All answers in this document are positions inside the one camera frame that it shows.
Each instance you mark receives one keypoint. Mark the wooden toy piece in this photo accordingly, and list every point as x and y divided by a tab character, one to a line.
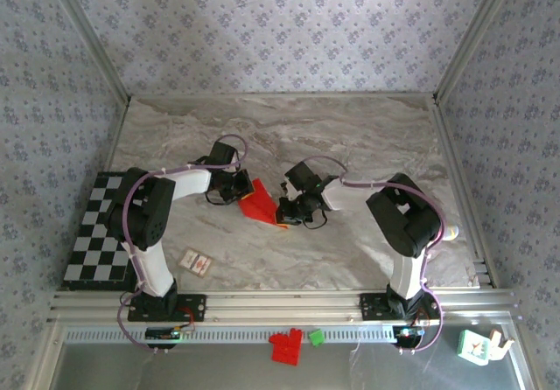
496	350

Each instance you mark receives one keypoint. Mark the white green toy clock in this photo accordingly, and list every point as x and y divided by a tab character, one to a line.
472	348

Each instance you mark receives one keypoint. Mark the pink toy microphone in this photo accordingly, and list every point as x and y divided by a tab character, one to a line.
452	232

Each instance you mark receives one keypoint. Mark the red toy brick block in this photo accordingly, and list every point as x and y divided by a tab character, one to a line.
286	350

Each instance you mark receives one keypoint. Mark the green toy brick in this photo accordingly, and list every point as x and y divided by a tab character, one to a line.
316	337

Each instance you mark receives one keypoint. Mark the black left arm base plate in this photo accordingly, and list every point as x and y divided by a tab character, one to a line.
194	309

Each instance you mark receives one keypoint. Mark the aluminium side rail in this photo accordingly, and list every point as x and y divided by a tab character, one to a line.
118	136
460	189

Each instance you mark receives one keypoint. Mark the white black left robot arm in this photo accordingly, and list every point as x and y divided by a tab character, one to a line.
157	272

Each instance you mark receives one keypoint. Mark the aluminium frame post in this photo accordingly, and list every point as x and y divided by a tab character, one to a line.
89	36
472	36

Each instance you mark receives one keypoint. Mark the aluminium front rail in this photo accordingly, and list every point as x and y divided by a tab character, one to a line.
284	304

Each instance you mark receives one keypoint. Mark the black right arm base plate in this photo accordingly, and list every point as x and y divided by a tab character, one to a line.
372	307

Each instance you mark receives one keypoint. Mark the black white checkerboard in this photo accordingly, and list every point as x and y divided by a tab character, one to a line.
87	250

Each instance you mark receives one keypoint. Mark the small printed card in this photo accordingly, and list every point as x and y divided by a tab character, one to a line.
195	262

